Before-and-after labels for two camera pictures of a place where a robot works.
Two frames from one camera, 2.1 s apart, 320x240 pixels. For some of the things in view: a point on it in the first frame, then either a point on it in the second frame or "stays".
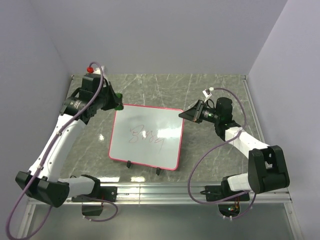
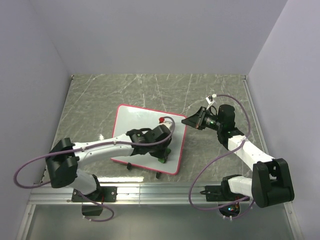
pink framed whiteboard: (147, 135) stays
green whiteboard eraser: (120, 106) -> (163, 160)
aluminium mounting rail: (175, 193) stays
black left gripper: (108, 87) -> (161, 154)
